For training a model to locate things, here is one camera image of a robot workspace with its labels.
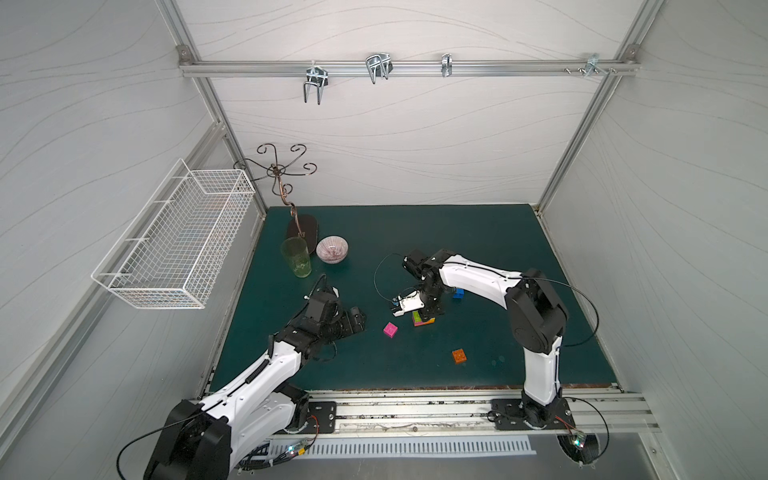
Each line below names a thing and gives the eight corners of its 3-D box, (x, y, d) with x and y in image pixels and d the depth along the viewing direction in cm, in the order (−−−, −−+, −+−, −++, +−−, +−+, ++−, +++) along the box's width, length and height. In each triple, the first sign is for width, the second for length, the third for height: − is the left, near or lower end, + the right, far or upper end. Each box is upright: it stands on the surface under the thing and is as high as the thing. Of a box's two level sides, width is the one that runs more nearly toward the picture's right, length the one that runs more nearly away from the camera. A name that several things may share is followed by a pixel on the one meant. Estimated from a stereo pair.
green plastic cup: (288, 277, 101) (278, 255, 92) (293, 259, 106) (284, 236, 97) (311, 277, 101) (302, 255, 92) (315, 259, 106) (307, 236, 97)
